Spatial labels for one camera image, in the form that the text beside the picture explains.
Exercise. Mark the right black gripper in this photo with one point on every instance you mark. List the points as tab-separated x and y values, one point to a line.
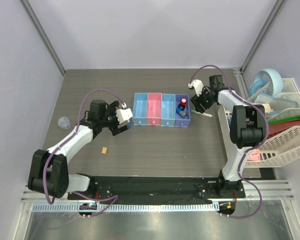
197	100

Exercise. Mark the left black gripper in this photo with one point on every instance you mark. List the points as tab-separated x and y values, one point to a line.
111	109

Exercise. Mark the green white marker pen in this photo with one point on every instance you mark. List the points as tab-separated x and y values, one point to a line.
202	114

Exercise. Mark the red cap black stamp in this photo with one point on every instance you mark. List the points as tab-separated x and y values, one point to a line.
182	104

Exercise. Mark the blue grey glue stick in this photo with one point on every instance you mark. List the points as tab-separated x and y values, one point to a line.
181	112

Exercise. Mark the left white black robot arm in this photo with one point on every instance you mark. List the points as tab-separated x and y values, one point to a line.
49	173

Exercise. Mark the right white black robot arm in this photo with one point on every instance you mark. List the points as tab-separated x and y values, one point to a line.
248	128

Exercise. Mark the small yellow eraser block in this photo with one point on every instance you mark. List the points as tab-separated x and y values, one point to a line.
104	150

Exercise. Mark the left light blue bin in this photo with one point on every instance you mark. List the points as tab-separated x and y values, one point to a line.
140	105

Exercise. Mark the light blue bin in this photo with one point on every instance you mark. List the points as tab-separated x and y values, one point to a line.
140	105
168	110

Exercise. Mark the purple plastic bin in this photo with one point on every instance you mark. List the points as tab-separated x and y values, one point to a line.
179	121

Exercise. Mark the pink plastic bin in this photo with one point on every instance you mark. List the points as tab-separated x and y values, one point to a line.
154	105

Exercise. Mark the clear jar of paper clips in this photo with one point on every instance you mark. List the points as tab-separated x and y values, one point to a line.
64	123

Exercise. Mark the stack of books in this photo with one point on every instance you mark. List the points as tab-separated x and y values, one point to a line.
267	108

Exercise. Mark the light blue tape roll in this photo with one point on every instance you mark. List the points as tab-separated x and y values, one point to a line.
269	78

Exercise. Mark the white plastic file rack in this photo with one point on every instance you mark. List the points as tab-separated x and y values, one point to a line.
283	144

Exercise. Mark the red green folders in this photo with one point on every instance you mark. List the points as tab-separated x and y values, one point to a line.
278	126

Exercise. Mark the pink item in rack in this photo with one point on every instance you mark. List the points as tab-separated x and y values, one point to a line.
254	156

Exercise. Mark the left control board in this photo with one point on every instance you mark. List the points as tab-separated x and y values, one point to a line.
87	209

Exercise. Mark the control board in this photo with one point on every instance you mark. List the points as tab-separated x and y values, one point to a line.
226	208
87	209

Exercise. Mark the right control board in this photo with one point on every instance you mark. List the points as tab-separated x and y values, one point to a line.
226	208

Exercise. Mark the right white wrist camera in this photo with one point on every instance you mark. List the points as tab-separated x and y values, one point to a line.
197	86

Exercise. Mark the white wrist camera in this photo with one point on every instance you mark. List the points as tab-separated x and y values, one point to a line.
123	113
197	86

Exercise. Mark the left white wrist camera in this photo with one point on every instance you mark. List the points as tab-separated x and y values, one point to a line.
123	113

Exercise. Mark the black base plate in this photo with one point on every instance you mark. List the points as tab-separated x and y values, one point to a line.
137	190

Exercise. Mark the white slotted cable duct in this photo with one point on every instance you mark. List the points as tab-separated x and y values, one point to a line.
67	207

